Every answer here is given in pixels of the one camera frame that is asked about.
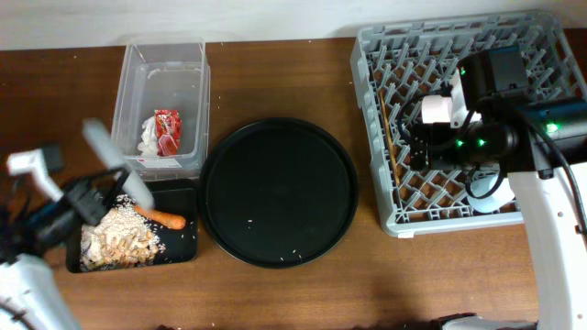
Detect grey plate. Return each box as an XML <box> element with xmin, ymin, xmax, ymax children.
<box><xmin>82</xmin><ymin>118</ymin><xmax>155</xmax><ymax>210</ymax></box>

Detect white tissue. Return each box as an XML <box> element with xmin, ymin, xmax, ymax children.
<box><xmin>137</xmin><ymin>116</ymin><xmax>159</xmax><ymax>157</ymax></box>

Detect wooden chopstick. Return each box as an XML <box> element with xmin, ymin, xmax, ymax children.
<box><xmin>378</xmin><ymin>88</ymin><xmax>400</xmax><ymax>187</ymax></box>

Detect rice and nut scraps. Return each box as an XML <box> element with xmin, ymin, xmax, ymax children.
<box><xmin>80</xmin><ymin>194</ymin><xmax>166</xmax><ymax>271</ymax></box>

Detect blue plastic cup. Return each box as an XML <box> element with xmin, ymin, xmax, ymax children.
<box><xmin>467</xmin><ymin>175</ymin><xmax>515</xmax><ymax>214</ymax></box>

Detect orange carrot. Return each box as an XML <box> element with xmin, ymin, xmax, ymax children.
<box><xmin>134</xmin><ymin>205</ymin><xmax>186</xmax><ymax>230</ymax></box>

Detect red snack wrapper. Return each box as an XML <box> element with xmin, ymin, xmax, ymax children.
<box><xmin>154</xmin><ymin>109</ymin><xmax>182</xmax><ymax>157</ymax></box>

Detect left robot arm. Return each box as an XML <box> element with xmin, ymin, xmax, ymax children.
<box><xmin>1</xmin><ymin>167</ymin><xmax>129</xmax><ymax>329</ymax></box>

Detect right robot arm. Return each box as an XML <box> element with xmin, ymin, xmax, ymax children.
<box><xmin>399</xmin><ymin>46</ymin><xmax>586</xmax><ymax>329</ymax></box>

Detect grey dishwasher rack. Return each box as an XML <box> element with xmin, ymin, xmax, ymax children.
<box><xmin>350</xmin><ymin>10</ymin><xmax>586</xmax><ymax>238</ymax></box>

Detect black rectangular tray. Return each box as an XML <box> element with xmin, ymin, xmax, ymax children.
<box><xmin>66</xmin><ymin>179</ymin><xmax>197</xmax><ymax>273</ymax></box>

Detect clear plastic storage bin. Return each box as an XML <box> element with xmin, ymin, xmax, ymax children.
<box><xmin>111</xmin><ymin>39</ymin><xmax>211</xmax><ymax>181</ymax></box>

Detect round black tray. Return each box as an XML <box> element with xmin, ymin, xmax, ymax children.
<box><xmin>198</xmin><ymin>117</ymin><xmax>360</xmax><ymax>269</ymax></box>

